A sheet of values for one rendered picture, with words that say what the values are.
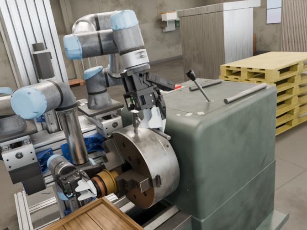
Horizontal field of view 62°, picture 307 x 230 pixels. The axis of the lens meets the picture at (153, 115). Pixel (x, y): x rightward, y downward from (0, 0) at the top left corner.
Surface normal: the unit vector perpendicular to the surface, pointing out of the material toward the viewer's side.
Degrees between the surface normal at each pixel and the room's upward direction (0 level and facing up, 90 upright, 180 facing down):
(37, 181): 90
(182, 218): 0
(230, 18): 90
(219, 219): 90
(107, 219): 0
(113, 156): 57
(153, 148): 47
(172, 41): 90
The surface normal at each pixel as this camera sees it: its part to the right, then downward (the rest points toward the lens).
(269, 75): -0.82, 0.29
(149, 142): 0.28, -0.66
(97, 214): -0.12, -0.94
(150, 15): 0.52, 0.22
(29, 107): -0.32, 0.35
